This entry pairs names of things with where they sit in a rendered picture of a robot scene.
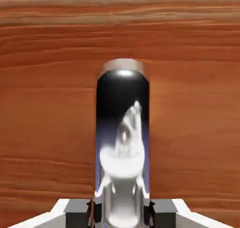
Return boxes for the reddish wooden cabinet door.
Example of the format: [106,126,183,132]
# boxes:
[0,0,240,228]

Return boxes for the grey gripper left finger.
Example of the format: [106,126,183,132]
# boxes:
[7,198,103,228]

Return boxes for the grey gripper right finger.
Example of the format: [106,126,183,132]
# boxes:
[143,198,233,228]

